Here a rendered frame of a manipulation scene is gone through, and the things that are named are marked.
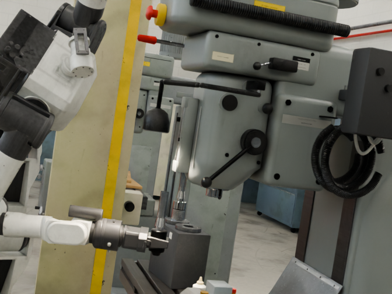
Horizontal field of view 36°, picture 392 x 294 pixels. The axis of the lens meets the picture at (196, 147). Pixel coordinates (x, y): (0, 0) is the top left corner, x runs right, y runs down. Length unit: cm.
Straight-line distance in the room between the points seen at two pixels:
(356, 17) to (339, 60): 793
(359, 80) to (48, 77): 87
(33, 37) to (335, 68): 88
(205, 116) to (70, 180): 185
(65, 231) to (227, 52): 66
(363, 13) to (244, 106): 795
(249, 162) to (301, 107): 21
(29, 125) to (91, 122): 170
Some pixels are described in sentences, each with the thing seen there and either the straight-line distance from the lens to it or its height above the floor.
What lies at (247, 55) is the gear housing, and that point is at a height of 168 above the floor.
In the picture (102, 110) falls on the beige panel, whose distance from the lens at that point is 340.
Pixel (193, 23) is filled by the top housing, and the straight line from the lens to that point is 160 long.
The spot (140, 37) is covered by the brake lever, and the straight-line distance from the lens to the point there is 177.
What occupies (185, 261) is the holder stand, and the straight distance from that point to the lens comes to 204.
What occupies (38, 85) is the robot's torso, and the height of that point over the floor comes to 152.
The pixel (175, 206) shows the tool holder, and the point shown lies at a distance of 214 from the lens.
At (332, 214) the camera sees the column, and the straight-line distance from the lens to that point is 189.
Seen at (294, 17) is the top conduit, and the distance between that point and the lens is 165.
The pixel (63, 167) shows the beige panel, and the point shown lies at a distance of 340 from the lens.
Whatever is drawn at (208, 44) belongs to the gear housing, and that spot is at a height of 169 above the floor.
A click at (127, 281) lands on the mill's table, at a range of 223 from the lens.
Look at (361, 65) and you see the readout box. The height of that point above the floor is 168.
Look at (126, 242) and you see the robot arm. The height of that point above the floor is 112.
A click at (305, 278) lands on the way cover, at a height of 105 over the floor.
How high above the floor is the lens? 151
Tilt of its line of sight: 3 degrees down
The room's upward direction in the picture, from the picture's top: 8 degrees clockwise
